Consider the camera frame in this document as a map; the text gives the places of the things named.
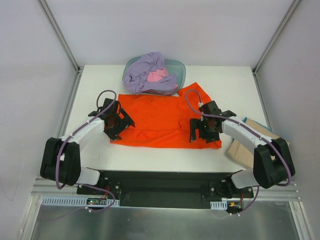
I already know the orange t shirt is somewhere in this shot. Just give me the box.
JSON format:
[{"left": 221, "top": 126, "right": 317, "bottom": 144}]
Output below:
[{"left": 113, "top": 82, "right": 222, "bottom": 149}]

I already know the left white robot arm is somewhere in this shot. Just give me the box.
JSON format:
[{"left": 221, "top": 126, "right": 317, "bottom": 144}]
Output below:
[{"left": 40, "top": 98, "right": 135, "bottom": 195}]

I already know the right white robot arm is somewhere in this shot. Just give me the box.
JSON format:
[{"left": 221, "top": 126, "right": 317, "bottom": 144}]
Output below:
[{"left": 190, "top": 101, "right": 295, "bottom": 198}]

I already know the brown cardboard sheet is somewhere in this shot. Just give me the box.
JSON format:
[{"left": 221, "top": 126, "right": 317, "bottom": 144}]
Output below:
[{"left": 226, "top": 125, "right": 279, "bottom": 169}]

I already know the teal cloth under cardboard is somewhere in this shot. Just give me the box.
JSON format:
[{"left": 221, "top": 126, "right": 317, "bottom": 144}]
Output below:
[{"left": 243, "top": 117, "right": 272, "bottom": 133}]

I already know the lilac t shirt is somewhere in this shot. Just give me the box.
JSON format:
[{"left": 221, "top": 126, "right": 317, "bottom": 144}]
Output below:
[{"left": 122, "top": 51, "right": 179, "bottom": 95}]

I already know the pink t shirt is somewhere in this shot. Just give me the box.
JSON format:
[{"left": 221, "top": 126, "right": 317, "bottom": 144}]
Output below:
[{"left": 146, "top": 67, "right": 178, "bottom": 91}]

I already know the teal plastic basket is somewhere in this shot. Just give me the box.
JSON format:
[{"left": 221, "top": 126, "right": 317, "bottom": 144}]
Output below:
[{"left": 122, "top": 57, "right": 186, "bottom": 96}]

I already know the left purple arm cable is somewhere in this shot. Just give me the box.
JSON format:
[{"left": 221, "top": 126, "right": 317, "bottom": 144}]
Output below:
[{"left": 47, "top": 89, "right": 118, "bottom": 221}]

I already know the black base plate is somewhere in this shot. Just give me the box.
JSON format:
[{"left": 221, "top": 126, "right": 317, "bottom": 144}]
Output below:
[{"left": 76, "top": 170, "right": 254, "bottom": 209}]

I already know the right slotted cable duct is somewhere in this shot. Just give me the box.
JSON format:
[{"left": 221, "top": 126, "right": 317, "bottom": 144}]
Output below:
[{"left": 210, "top": 200, "right": 228, "bottom": 211}]

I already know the slotted cable duct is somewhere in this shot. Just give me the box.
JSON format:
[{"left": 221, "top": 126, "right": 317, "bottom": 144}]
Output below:
[
  {"left": 210, "top": 200, "right": 228, "bottom": 211},
  {"left": 42, "top": 196, "right": 120, "bottom": 208}
]

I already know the left slotted cable duct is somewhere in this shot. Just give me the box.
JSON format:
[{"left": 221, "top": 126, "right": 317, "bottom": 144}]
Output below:
[{"left": 42, "top": 196, "right": 120, "bottom": 208}]

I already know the front aluminium rail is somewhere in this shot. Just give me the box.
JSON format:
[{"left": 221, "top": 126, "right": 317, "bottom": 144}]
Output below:
[{"left": 31, "top": 177, "right": 303, "bottom": 202}]

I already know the left aluminium frame post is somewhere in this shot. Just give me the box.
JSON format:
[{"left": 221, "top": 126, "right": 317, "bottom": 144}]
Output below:
[{"left": 37, "top": 0, "right": 83, "bottom": 73}]

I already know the aluminium frame post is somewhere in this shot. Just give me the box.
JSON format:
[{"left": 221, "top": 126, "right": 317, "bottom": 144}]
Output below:
[
  {"left": 37, "top": 0, "right": 83, "bottom": 73},
  {"left": 252, "top": 0, "right": 302, "bottom": 75}
]

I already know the right aluminium frame post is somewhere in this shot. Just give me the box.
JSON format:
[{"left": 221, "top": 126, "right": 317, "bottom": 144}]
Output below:
[{"left": 252, "top": 0, "right": 302, "bottom": 75}]

